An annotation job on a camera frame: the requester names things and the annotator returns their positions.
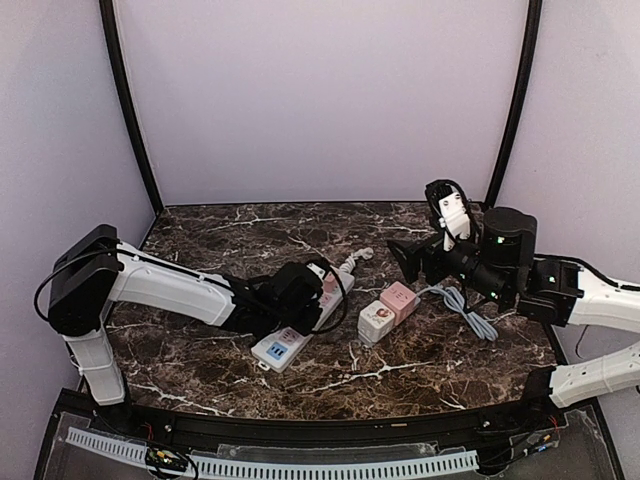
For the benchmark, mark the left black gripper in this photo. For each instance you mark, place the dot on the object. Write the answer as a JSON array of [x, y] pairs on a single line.
[[310, 310]]

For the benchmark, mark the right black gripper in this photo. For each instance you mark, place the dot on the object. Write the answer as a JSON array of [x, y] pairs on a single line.
[[420, 259]]

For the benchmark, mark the pink plug adapter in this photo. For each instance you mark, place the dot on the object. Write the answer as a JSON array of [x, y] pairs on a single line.
[[330, 285]]

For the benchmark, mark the pink cube socket adapter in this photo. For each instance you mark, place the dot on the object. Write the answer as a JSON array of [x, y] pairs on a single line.
[[401, 300]]

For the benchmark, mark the white multicolour power strip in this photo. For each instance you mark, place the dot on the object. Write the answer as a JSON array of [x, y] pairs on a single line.
[[277, 351]]

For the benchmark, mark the white cube socket adapter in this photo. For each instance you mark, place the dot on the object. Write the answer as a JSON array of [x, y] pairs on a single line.
[[375, 321]]

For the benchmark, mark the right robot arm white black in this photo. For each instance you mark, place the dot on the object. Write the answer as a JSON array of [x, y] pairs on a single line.
[[504, 268]]

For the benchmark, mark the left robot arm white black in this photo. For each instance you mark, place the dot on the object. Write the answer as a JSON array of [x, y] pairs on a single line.
[[100, 270]]

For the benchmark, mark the small circuit board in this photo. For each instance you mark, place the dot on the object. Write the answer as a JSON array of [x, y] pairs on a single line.
[[165, 459]]

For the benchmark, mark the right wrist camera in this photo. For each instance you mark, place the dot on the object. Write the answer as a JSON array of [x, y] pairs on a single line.
[[451, 213]]

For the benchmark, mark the black front rail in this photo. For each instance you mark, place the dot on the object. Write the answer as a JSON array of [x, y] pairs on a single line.
[[480, 428]]

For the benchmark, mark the slotted grey cable duct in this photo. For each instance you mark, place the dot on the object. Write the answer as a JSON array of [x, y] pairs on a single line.
[[268, 463]]

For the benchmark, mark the right black frame post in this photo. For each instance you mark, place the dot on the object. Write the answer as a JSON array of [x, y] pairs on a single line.
[[521, 83]]

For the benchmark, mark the black frame post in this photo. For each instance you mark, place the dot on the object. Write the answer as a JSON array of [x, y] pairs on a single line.
[[125, 98], [521, 83]]

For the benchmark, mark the left black frame post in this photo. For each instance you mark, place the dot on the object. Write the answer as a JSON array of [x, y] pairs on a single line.
[[125, 98]]

